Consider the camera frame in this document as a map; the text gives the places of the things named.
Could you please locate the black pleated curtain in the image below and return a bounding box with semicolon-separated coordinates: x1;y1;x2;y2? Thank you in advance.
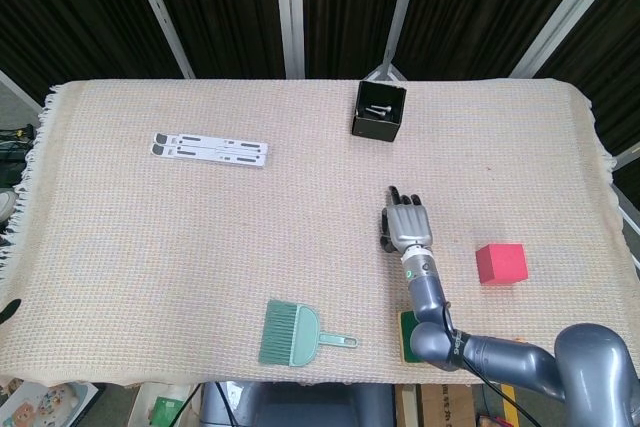
0;0;640;158

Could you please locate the green packet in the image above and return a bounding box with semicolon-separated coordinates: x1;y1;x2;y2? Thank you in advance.
149;395;190;427

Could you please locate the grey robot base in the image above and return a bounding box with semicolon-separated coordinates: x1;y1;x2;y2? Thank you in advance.
199;380;397;427

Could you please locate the brown cardboard box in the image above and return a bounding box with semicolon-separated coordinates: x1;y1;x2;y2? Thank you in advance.
394;383;477;427

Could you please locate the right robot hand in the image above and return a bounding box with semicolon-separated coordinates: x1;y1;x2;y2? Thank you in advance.
379;186;435;254

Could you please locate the green and yellow sponge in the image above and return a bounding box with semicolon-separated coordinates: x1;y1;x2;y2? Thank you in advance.
396;310;427;365

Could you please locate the teal mini brush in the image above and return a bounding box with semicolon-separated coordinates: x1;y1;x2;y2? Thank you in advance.
257;299;301;366

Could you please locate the white metal frame beam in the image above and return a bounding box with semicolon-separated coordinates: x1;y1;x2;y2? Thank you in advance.
123;0;197;80
509;0;629;79
272;0;306;80
367;0;426;84

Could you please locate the white folding laptop stand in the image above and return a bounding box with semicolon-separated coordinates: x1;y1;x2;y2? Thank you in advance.
148;131;270;171

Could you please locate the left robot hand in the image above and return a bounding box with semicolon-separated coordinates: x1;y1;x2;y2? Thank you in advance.
0;298;23;328

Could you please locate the red foam cube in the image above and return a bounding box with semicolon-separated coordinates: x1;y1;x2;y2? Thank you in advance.
474;242;530;287

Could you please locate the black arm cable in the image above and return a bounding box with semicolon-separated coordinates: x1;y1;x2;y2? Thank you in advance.
442;300;534;427

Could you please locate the colourful printed toy box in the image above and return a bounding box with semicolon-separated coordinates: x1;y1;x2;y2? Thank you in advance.
0;379;100;427

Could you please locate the black open cardboard box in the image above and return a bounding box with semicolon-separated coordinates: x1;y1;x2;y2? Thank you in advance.
350;79;408;143

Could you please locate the white sneaker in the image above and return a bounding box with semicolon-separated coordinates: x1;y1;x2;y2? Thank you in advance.
0;188;17;223

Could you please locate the beige woven tablecloth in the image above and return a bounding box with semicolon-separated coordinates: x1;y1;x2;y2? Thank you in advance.
0;77;640;389

